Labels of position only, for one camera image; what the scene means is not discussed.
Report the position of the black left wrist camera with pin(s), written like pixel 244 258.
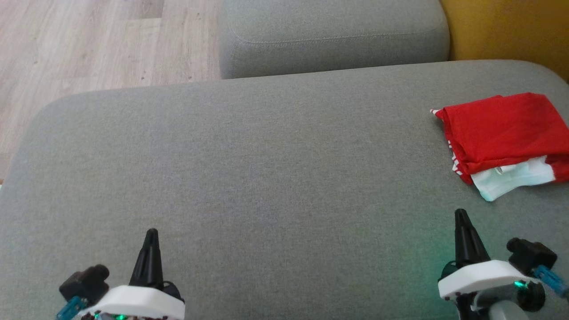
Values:
pixel 84 284

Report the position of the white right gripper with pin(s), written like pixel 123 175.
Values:
pixel 480 278

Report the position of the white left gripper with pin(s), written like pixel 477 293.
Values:
pixel 133 304

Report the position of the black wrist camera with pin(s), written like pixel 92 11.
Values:
pixel 531 257
pixel 84 284

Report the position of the yellow sofa backrest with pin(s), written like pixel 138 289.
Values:
pixel 511 26

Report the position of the small grey sofa seat cushion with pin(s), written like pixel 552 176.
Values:
pixel 333 31

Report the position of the large grey sofa seat cushion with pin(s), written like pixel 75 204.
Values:
pixel 266 178

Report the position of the red white basketball jersey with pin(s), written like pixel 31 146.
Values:
pixel 502 129

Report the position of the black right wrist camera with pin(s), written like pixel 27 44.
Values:
pixel 531 257

